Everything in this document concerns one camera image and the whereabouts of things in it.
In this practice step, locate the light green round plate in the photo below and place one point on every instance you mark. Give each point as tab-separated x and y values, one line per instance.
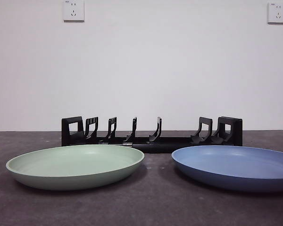
73	179

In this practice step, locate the blue round plate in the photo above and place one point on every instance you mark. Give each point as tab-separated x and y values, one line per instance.
226	179

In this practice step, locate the black plastic plate rack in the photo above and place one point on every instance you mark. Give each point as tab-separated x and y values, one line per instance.
65	131

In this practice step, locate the white wall socket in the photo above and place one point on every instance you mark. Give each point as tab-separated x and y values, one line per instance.
73	10
277	13

